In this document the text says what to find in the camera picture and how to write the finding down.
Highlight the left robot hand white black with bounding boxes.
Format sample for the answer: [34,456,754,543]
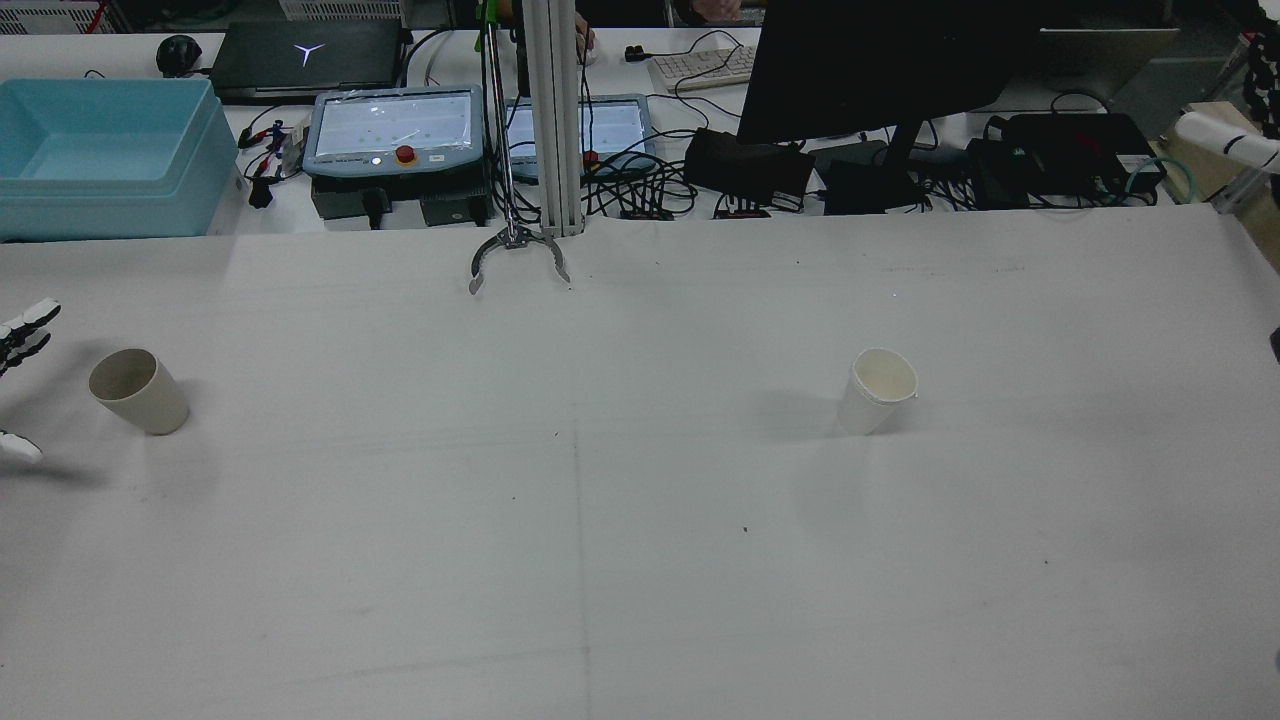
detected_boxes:
[0,298,63,466]

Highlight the beige paper cup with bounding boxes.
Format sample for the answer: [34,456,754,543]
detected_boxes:
[88,347,191,436]

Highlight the white paper cup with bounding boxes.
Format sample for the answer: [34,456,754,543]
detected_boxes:
[836,347,919,437]

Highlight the blue plastic bin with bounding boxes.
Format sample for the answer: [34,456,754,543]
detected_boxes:
[0,78,239,243]

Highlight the red black clip leads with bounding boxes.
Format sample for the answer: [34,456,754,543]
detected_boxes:
[238,118,301,209]

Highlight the black computer mouse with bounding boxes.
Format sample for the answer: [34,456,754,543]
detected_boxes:
[156,34,204,77]

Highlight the black power brick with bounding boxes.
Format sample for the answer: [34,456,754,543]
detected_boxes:
[418,185,493,229]
[310,180,393,223]

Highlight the black laptop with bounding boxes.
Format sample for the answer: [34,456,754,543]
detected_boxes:
[208,20,409,103]

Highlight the grey teach pendant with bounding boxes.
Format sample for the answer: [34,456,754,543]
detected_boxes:
[302,86,486,183]
[503,94,661,183]

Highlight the metal grabber tool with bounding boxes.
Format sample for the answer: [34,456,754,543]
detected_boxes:
[468,0,573,297]

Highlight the white keyboard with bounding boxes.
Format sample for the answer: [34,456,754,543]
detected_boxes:
[648,44,761,93]

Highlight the black power adapter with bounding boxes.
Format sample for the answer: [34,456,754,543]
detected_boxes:
[818,158,928,216]

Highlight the black monitor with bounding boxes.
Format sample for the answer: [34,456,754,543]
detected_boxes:
[737,0,1043,171]

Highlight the black mini computer box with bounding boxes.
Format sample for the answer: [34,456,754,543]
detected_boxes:
[965,112,1168,209]

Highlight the white tube black band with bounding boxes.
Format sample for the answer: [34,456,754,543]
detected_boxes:
[1176,110,1280,176]

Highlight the aluminium frame post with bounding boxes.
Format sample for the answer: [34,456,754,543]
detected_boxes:
[522,0,586,238]

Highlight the black cable chain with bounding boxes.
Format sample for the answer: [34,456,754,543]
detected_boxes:
[1243,25,1280,141]

